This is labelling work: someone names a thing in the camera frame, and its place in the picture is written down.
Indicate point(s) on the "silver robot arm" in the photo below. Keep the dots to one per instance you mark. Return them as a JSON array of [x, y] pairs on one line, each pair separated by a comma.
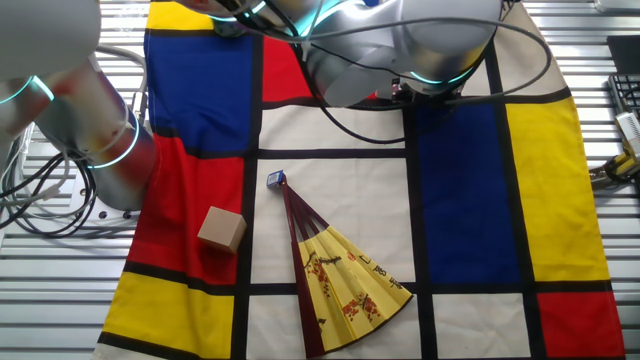
[[425, 35]]

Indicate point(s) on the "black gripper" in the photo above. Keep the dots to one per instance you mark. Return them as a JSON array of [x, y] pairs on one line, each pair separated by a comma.
[[425, 97]]

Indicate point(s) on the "yellow folding paper fan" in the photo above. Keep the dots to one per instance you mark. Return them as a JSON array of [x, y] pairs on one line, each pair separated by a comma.
[[345, 285]]

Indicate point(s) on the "wooden cube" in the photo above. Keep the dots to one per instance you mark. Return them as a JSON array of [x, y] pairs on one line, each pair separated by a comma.
[[221, 230]]

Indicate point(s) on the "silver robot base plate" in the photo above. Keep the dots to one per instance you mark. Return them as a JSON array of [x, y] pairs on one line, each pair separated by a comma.
[[82, 192]]

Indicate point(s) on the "clear tape roll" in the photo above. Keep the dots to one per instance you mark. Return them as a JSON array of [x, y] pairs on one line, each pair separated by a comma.
[[227, 30]]

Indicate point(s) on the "black keyboard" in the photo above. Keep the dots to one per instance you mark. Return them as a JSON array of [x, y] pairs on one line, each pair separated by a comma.
[[625, 95]]

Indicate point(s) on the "black screen panel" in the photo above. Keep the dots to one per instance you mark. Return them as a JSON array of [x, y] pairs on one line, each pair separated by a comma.
[[625, 52]]

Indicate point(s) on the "colour block tablecloth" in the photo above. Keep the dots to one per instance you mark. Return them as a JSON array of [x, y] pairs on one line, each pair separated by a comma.
[[350, 210]]

